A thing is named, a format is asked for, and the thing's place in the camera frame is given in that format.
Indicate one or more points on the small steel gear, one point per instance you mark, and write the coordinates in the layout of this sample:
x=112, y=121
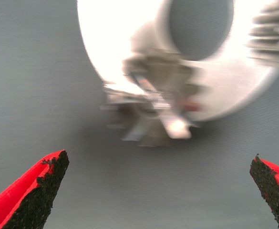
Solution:
x=272, y=35

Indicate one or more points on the round metal plate with hole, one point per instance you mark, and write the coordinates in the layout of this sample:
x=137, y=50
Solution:
x=110, y=35

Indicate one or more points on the larger steel gear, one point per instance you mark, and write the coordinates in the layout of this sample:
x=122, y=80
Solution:
x=158, y=95

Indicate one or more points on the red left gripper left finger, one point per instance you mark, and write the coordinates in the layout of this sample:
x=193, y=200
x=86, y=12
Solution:
x=29, y=198

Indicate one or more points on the dark grey table cloth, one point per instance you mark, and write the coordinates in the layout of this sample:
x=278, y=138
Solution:
x=34, y=95

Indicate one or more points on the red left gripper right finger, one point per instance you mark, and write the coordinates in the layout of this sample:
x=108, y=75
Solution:
x=276, y=190

